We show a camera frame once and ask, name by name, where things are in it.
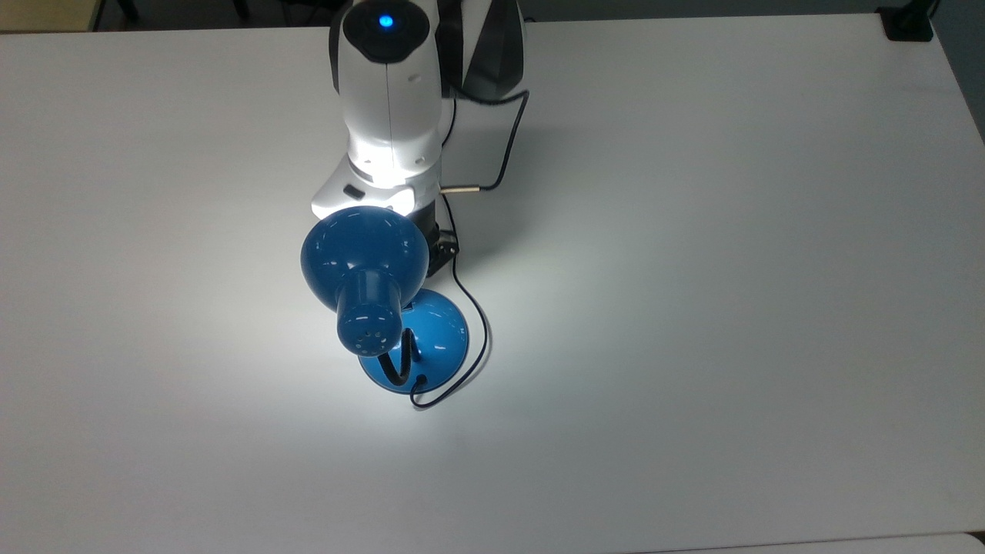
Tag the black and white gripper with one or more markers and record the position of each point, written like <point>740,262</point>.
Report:
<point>365,194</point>

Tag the blue desk lamp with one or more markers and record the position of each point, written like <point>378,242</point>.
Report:
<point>362,258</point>

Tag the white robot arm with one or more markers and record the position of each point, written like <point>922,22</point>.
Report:
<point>392,85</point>

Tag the dark chair leg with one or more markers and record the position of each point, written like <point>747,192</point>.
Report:
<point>241,8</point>
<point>128,8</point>

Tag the beige wooden furniture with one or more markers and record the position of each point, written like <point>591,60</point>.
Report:
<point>46,11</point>

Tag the black table clamp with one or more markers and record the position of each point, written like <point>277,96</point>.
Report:
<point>908,27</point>

